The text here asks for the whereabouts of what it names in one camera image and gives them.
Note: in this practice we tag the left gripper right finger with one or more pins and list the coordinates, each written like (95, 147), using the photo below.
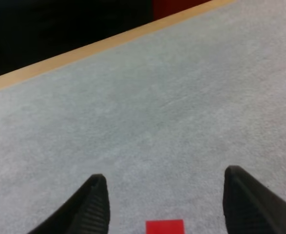
(250, 204)

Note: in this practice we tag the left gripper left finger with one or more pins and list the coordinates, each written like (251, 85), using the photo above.
(84, 209)

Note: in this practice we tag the red cube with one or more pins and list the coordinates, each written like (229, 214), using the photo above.
(164, 227)

